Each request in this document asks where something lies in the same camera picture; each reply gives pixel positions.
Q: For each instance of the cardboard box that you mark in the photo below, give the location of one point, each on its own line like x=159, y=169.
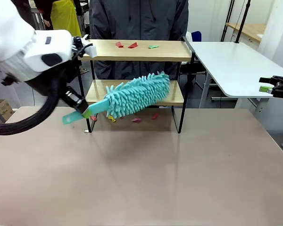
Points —
x=2, y=108

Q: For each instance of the green paper scrap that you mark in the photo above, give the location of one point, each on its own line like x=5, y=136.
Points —
x=152, y=46

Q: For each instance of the blue chair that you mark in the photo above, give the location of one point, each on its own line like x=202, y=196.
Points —
x=196, y=36

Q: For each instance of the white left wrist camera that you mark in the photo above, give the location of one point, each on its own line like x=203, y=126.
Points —
x=89, y=49

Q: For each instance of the thin black tripod stand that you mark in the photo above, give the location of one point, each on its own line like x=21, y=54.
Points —
x=227, y=21

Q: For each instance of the teal chenille duster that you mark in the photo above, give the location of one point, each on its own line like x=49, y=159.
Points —
x=136, y=94

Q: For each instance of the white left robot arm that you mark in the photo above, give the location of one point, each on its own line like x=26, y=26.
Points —
x=9, y=35

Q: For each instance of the person in grey jacket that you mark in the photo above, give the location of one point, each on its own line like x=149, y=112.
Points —
x=139, y=21

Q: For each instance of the yellow apron person's hand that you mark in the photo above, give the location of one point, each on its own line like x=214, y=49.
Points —
x=47, y=22

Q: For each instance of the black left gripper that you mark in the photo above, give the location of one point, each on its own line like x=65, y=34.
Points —
x=69, y=87

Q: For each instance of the wooden desk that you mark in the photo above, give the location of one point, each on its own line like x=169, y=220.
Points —
x=250, y=29

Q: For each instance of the folded red paper scrap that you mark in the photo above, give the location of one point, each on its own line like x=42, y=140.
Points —
x=119, y=44

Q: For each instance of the white paper scrap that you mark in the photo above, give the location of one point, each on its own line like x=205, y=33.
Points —
x=86, y=131

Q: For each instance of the person in yellow apron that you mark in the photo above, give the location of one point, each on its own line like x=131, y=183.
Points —
x=63, y=18

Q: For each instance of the black office chair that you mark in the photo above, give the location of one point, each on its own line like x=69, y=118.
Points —
x=193, y=70

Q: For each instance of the pink paper scrap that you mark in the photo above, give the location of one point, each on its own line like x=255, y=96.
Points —
x=136, y=119

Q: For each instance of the large white table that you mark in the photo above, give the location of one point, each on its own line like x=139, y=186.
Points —
x=226, y=61

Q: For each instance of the black light stand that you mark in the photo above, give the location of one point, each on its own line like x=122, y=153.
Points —
x=241, y=26

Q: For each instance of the two-tier wooden shelf black frame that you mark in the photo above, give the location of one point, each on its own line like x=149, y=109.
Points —
x=136, y=56

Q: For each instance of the person in black clothes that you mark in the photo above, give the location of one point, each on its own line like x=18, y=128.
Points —
x=26, y=9

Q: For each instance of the yellow paper scrap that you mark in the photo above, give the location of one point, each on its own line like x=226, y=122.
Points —
x=112, y=119

